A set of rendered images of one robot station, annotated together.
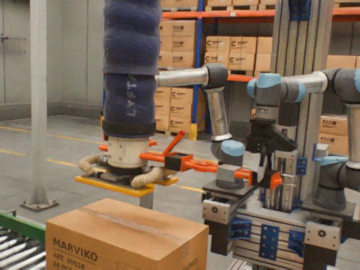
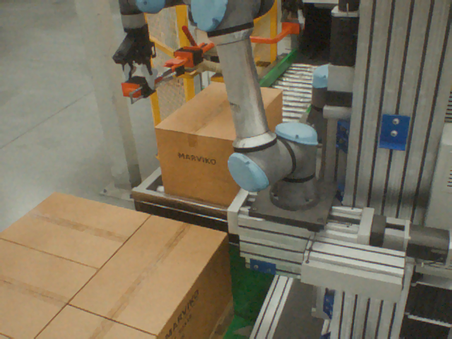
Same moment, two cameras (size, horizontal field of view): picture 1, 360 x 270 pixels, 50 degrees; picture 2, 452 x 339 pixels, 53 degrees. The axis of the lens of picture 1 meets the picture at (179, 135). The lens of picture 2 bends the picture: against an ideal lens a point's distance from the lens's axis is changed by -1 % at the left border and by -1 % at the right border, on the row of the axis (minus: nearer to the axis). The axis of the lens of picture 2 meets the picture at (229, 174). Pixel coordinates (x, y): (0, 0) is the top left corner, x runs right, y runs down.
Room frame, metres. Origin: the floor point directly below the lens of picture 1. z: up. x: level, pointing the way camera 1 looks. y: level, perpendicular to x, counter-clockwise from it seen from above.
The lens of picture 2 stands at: (1.47, -1.84, 1.83)
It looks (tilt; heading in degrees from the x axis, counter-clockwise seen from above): 32 degrees down; 86
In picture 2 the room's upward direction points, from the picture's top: 4 degrees counter-clockwise
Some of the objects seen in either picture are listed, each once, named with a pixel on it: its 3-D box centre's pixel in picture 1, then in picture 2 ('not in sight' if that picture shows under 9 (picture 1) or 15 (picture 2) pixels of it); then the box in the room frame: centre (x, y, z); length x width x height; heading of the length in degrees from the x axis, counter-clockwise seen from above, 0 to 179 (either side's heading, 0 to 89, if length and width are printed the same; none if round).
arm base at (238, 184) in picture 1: (230, 176); (325, 114); (1.96, -0.28, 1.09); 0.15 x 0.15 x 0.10
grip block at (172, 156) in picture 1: (178, 161); (188, 56); (1.47, 0.00, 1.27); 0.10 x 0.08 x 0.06; 149
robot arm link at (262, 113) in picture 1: (265, 113); (132, 20); (1.30, -0.29, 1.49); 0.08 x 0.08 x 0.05
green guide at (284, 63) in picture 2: not in sight; (258, 84); (1.96, 1.38, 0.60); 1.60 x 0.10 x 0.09; 60
